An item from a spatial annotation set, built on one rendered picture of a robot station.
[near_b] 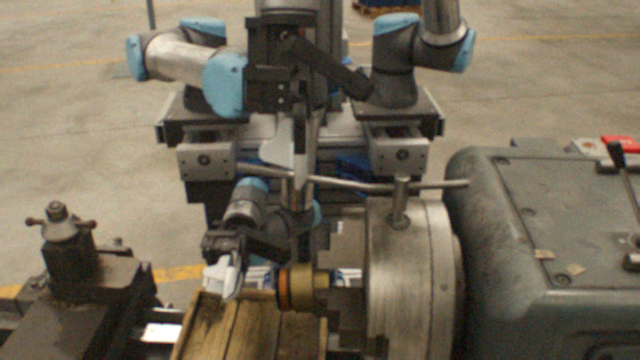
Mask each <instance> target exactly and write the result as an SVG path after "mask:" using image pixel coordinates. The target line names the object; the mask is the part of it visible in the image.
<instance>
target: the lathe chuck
mask: <svg viewBox="0 0 640 360"><path fill-rule="evenodd" d="M392 199H393V198H390V197H368V198H367V200H366V202H367V203H366V204H367V205H366V204H365V209H366V208H367V220H366V260H365V268H364V270H361V287H363V288H365V312H366V333H367V336H368V337H374V338H376V334H385V338H388V339H387V353H386V356H383V360H427V353H428V343H429V340H430V328H431V269H432V260H431V245H430V235H429V226H428V220H427V215H426V211H425V206H424V204H423V202H421V200H420V199H419V198H408V201H407V210H406V212H404V216H405V217H407V218H408V220H409V224H408V225H407V227H405V228H400V229H398V228H394V227H392V226H390V224H389V223H388V221H387V220H388V218H389V217H390V216H391V215H394V211H393V210H392ZM360 360H376V359H374V357H373V356H366V344H365V350H363V349H360Z"/></svg>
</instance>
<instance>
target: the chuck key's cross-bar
mask: <svg viewBox="0 0 640 360"><path fill-rule="evenodd" d="M235 169H236V170H237V172H244V173H251V174H257V175H264V176H270V177H276V178H283V179H289V180H294V172H290V170H284V169H278V168H271V167H265V166H258V165H252V164H246V163H240V162H237V163H236V168H235ZM305 182H308V183H315V184H321V185H327V186H334V187H341V189H346V188H348V190H354V191H360V192H367V193H384V192H395V186H394V183H389V184H366V183H359V182H353V181H347V180H340V179H334V178H327V177H321V176H315V175H308V176H307V178H306V180H305ZM468 186H469V182H468V180H456V181H433V182H411V183H409V188H408V191H428V190H435V189H450V188H468Z"/></svg>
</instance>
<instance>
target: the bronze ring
mask: <svg viewBox="0 0 640 360"><path fill-rule="evenodd" d="M317 288H332V277H331V270H330V269H315V264H314V260H309V263H308V264H298V265H292V266H291V269H289V268H288V267H286V268H280V269H277V270H276V275H275V295H276V303H277V307H278V311H279V312H291V311H292V310H294V312H295V313H296V314H299V313H312V314H313V315H316V290H317Z"/></svg>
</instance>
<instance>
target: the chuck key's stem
mask: <svg viewBox="0 0 640 360"><path fill-rule="evenodd" d="M409 182H410V176H409V175H408V174H407V173H404V172H399V173H397V174H395V176H394V186H395V192H393V199H392V210H393V211H394V218H393V221H394V224H403V216H404V212H406V210H407V201H408V192H409V191H408V188H409Z"/></svg>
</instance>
